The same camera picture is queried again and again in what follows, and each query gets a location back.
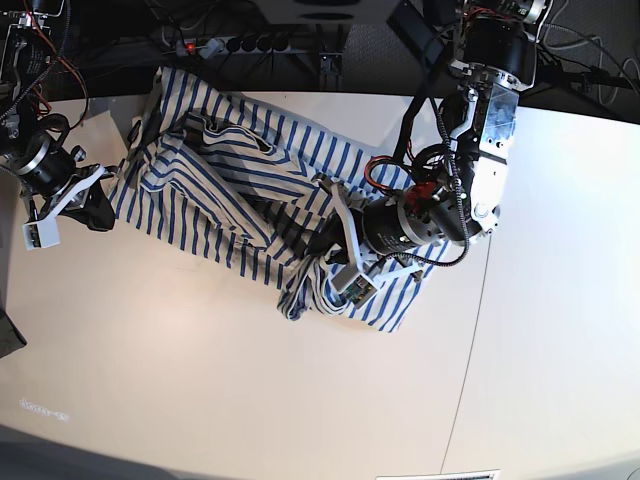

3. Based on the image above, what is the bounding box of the black power strip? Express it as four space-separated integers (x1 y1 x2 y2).
172 34 306 60

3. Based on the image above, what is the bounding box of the black table clamp bracket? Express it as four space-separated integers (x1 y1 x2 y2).
319 52 343 92

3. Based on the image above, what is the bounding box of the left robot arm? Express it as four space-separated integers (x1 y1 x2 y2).
307 1 552 275

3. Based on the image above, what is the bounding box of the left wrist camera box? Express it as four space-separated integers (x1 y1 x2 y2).
331 265 378 309

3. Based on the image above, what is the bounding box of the black tripod stand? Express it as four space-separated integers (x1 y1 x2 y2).
520 21 639 124

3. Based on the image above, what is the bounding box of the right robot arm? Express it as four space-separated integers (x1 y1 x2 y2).
1 1 115 232

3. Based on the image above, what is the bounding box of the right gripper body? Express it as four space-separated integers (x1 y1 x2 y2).
9 132 98 220

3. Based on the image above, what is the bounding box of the grey cable on floor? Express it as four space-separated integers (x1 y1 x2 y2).
542 9 640 109

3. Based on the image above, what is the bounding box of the black power adapter brick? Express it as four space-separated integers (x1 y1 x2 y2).
387 1 444 68

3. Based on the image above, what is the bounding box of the blue white striped T-shirt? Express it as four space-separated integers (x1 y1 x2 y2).
109 67 421 333

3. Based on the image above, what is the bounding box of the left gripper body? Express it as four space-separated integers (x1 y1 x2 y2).
314 174 468 280

